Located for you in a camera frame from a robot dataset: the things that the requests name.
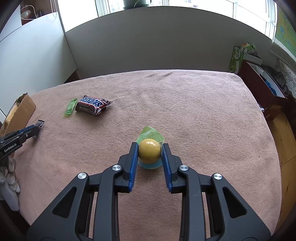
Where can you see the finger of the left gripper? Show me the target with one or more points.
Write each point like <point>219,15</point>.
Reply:
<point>25,133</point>

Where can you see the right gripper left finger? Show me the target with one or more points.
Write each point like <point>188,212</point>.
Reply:
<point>68,216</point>

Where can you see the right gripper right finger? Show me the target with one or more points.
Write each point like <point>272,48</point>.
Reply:
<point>211,207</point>

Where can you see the black candy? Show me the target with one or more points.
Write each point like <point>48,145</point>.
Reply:
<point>37,128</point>

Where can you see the yellow jelly cup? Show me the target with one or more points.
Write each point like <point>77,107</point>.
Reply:
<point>150,144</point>

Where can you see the white gloved left hand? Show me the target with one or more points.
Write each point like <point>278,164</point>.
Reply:
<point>9,183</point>

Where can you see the brown cardboard box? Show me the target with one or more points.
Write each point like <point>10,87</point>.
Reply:
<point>19,115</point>

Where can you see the green snack packet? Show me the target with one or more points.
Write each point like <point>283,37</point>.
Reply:
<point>70,107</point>

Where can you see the Snickers bar on table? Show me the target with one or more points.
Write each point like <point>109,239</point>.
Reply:
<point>91,105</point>

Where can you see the pink table cloth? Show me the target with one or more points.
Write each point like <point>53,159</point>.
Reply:
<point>210,120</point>

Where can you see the dark red side cabinet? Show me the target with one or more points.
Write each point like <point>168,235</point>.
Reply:
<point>264,88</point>

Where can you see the green drink carton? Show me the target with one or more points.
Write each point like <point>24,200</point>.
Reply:
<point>246,51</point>

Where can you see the wall map poster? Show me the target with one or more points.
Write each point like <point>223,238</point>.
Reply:
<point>284,39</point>

